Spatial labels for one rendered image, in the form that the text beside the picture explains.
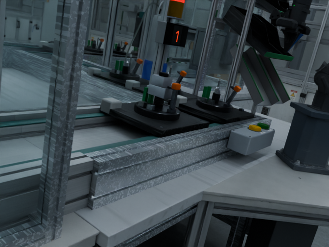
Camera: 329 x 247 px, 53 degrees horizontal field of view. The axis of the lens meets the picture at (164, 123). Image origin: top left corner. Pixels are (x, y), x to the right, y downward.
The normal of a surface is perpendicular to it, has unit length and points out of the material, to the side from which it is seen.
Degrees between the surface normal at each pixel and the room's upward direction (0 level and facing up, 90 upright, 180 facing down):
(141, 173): 90
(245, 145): 90
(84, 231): 0
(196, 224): 90
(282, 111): 90
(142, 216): 0
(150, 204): 0
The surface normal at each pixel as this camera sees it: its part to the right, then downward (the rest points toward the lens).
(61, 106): 0.77, 0.31
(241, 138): -0.61, 0.10
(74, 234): 0.19, -0.95
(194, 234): 0.11, 0.29
